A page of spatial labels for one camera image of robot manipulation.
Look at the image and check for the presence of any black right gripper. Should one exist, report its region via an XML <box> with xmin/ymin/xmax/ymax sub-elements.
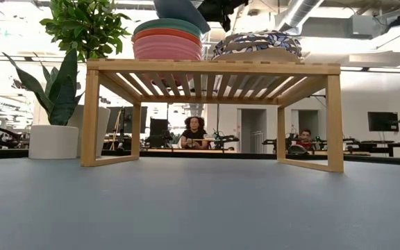
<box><xmin>198</xmin><ymin>0</ymin><xmax>249</xmax><ymax>33</ymax></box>

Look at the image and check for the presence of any pink plastic bowl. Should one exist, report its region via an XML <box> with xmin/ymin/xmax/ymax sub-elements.
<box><xmin>132</xmin><ymin>27</ymin><xmax>203</xmax><ymax>48</ymax></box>

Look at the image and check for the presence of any green bowl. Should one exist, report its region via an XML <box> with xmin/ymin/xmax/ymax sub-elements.
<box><xmin>133</xmin><ymin>17</ymin><xmax>203</xmax><ymax>39</ymax></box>

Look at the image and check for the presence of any wooden slatted shelf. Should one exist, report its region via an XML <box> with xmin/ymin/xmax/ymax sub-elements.
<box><xmin>80</xmin><ymin>58</ymin><xmax>344</xmax><ymax>174</ymax></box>

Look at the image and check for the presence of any person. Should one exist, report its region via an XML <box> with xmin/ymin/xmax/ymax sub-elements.
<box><xmin>296</xmin><ymin>128</ymin><xmax>315</xmax><ymax>151</ymax></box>
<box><xmin>181</xmin><ymin>116</ymin><xmax>210</xmax><ymax>151</ymax></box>

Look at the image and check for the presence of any black desk monitor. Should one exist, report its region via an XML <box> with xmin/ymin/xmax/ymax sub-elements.
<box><xmin>149</xmin><ymin>117</ymin><xmax>172</xmax><ymax>149</ymax></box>

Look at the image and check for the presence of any background wooden table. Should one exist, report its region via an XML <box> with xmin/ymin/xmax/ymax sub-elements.
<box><xmin>144</xmin><ymin>148</ymin><xmax>239</xmax><ymax>155</ymax></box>

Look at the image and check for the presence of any grey ceiling air unit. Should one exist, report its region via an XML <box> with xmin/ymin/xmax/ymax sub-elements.
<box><xmin>345</xmin><ymin>14</ymin><xmax>375</xmax><ymax>40</ymax></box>

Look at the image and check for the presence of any leafy green plant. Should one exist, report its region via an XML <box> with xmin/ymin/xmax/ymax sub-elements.
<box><xmin>39</xmin><ymin>0</ymin><xmax>133</xmax><ymax>63</ymax></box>

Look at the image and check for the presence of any large white plant pot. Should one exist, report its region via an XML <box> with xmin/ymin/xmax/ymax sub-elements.
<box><xmin>67</xmin><ymin>105</ymin><xmax>111</xmax><ymax>158</ymax></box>

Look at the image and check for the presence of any background black robot station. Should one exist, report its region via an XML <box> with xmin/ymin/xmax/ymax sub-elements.
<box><xmin>262</xmin><ymin>131</ymin><xmax>360</xmax><ymax>156</ymax></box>

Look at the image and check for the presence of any snake plant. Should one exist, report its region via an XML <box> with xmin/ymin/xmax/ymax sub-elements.
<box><xmin>1</xmin><ymin>47</ymin><xmax>85</xmax><ymax>126</ymax></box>

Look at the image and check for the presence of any small white plant pot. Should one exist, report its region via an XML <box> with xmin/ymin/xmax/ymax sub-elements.
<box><xmin>28</xmin><ymin>124</ymin><xmax>80</xmax><ymax>160</ymax></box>

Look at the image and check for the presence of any silver ceiling duct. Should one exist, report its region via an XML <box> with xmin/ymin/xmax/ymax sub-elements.
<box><xmin>274</xmin><ymin>0</ymin><xmax>326</xmax><ymax>36</ymax></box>

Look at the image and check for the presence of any black wall monitor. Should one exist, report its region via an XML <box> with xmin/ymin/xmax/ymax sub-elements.
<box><xmin>367</xmin><ymin>111</ymin><xmax>400</xmax><ymax>133</ymax></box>

